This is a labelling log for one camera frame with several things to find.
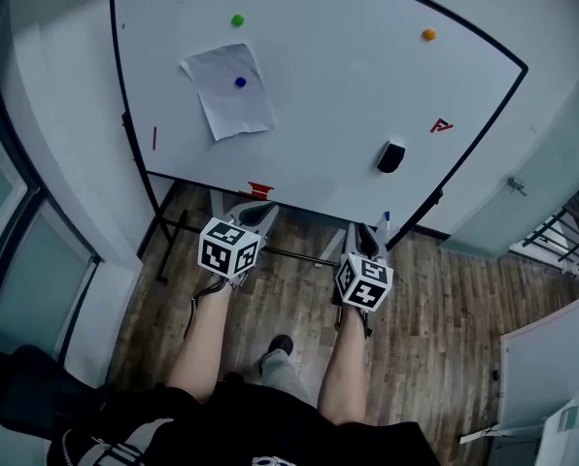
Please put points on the white box green label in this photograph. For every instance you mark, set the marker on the white box green label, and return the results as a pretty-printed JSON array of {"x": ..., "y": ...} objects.
[{"x": 568, "y": 425}]

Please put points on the black framed glass partition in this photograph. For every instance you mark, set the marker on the black framed glass partition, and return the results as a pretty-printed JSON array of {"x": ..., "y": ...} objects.
[{"x": 37, "y": 270}]

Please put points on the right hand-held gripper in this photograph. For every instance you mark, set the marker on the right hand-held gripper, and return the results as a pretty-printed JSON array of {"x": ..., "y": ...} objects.
[{"x": 364, "y": 284}]

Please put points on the frosted glass door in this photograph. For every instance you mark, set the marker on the frosted glass door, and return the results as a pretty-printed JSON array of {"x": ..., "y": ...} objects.
[{"x": 527, "y": 197}]

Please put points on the black framed whiteboard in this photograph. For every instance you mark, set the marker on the black framed whiteboard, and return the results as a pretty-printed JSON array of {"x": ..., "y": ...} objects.
[{"x": 328, "y": 90}]

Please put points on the white panel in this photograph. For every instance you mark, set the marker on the white panel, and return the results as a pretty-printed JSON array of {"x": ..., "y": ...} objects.
[{"x": 547, "y": 357}]

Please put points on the red tray object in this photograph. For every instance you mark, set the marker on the red tray object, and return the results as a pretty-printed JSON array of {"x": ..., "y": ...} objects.
[{"x": 260, "y": 190}]

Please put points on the person's left forearm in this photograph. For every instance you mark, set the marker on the person's left forearm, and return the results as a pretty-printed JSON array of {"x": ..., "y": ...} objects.
[{"x": 199, "y": 347}]

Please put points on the person's right forearm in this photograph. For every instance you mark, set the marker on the person's right forearm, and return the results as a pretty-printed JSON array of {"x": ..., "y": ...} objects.
[{"x": 343, "y": 372}]

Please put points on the blue round magnet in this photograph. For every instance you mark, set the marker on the blue round magnet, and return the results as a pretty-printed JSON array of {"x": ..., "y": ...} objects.
[{"x": 240, "y": 82}]

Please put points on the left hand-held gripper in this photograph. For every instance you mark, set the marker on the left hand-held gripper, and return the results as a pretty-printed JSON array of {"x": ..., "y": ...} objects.
[{"x": 226, "y": 250}]

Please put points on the green round magnet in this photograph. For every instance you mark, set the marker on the green round magnet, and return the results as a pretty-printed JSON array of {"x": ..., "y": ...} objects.
[{"x": 238, "y": 19}]

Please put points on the black metal railing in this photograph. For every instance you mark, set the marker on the black metal railing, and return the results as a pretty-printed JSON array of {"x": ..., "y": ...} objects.
[{"x": 561, "y": 241}]

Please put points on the person's black shirt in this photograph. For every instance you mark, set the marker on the person's black shirt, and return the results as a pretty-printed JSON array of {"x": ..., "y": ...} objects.
[{"x": 250, "y": 430}]

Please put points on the orange round magnet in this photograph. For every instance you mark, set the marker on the orange round magnet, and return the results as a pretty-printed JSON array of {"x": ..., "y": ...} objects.
[{"x": 429, "y": 34}]

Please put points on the white paper sheet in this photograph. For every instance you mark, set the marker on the white paper sheet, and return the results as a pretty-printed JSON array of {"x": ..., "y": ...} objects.
[{"x": 231, "y": 109}]

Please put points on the black bag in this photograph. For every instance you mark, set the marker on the black bag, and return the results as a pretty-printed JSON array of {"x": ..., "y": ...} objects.
[{"x": 42, "y": 396}]

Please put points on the person's grey trouser leg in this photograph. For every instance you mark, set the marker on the person's grey trouser leg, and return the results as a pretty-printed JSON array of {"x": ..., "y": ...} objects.
[{"x": 282, "y": 376}]

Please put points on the red logo sticker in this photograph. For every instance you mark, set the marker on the red logo sticker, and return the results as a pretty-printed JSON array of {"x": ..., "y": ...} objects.
[{"x": 441, "y": 126}]

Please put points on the blue capped marker pen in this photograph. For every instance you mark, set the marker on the blue capped marker pen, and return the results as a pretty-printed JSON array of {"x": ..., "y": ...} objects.
[{"x": 387, "y": 221}]

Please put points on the red marker pen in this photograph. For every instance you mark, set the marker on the red marker pen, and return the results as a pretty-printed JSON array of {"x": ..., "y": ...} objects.
[{"x": 154, "y": 139}]

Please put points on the person's dark shoe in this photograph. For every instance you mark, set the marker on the person's dark shoe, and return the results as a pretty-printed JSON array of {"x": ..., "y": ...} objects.
[{"x": 281, "y": 345}]

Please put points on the black whiteboard eraser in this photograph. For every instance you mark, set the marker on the black whiteboard eraser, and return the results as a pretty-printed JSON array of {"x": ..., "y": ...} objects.
[{"x": 391, "y": 157}]

